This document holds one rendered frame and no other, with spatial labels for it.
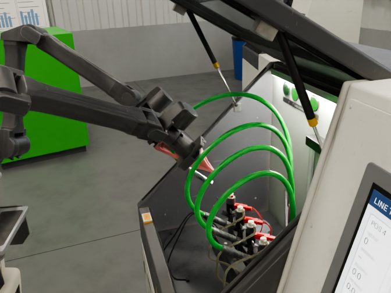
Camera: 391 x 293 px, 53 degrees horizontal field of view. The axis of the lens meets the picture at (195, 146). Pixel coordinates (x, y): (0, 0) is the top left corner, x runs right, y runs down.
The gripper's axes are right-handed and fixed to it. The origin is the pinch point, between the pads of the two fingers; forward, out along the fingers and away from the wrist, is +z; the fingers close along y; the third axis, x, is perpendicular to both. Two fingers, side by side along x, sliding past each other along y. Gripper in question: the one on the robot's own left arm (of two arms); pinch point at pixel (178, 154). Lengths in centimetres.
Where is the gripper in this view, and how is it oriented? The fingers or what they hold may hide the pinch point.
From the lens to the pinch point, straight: 125.9
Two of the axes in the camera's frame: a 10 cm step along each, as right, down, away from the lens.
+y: 4.2, -1.5, 9.0
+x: -6.5, 6.4, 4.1
